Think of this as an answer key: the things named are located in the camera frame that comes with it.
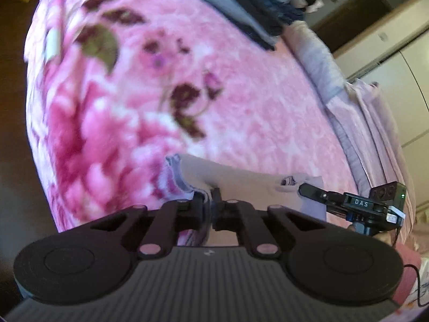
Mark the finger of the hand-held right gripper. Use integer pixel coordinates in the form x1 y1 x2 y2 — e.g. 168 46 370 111
298 183 331 205

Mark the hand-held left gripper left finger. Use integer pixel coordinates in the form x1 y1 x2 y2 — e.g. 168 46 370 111
89 194 205 260

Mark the grey sleeveless shirt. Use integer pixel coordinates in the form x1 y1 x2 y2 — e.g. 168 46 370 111
164 153 324 247

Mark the grey striped duvet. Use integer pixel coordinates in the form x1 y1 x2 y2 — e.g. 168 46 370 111
283 20 373 189

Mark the pink floral blanket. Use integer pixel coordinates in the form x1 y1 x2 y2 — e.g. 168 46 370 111
23 0 360 246

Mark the brown wooden door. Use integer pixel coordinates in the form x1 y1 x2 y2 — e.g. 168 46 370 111
310 0 413 53

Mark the black cable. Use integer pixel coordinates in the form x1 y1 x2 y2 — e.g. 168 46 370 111
395 226 425 308

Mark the stack of folded clothes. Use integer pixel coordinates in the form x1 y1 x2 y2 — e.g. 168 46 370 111
181 0 331 52

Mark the stack of pink pillows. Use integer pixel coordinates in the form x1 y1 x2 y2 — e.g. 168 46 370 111
325 79 418 243

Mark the white wardrobe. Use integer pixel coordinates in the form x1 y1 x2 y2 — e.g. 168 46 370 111
347 35 429 216

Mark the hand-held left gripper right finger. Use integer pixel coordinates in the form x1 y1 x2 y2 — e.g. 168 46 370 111
211 188 331 259

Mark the small white object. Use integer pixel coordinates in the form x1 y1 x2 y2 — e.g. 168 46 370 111
43 28 63 63

